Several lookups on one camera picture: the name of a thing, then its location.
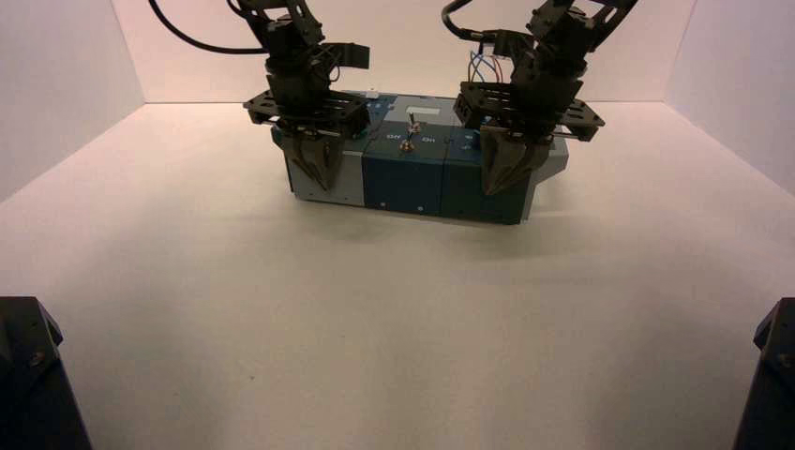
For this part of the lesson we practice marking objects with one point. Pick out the blue and grey electronics box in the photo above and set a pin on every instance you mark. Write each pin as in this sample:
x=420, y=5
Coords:
x=404, y=180

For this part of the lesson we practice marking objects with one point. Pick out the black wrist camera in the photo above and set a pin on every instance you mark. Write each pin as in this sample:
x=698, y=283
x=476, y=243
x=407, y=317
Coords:
x=506, y=43
x=349, y=54

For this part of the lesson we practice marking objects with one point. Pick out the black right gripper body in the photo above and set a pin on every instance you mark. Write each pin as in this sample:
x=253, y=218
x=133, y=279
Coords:
x=546, y=93

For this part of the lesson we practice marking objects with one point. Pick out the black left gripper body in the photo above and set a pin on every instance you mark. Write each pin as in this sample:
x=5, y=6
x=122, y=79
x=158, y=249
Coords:
x=301, y=93

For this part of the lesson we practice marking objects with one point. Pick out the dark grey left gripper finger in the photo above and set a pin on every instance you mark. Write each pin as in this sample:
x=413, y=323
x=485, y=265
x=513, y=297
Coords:
x=305, y=158
x=334, y=155

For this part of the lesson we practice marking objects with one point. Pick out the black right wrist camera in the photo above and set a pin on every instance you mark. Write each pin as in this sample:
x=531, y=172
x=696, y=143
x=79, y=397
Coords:
x=506, y=43

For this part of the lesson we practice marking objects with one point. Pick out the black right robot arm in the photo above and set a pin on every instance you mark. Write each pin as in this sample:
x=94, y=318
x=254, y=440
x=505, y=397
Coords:
x=577, y=25

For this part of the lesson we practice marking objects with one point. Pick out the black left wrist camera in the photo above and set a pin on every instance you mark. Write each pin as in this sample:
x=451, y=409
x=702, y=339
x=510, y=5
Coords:
x=349, y=54

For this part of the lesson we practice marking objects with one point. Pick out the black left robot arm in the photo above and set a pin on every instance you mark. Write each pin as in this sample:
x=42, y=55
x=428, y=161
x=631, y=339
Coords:
x=279, y=25

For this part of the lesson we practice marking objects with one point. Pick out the metal toggle switch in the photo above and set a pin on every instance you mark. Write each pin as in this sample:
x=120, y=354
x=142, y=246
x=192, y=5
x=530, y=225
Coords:
x=410, y=129

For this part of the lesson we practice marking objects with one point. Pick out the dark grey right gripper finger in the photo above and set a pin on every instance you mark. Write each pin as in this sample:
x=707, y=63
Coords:
x=534, y=158
x=500, y=161

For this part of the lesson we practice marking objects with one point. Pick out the black arm base block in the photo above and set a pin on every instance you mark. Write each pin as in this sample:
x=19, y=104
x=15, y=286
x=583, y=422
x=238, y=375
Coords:
x=770, y=385
x=34, y=385

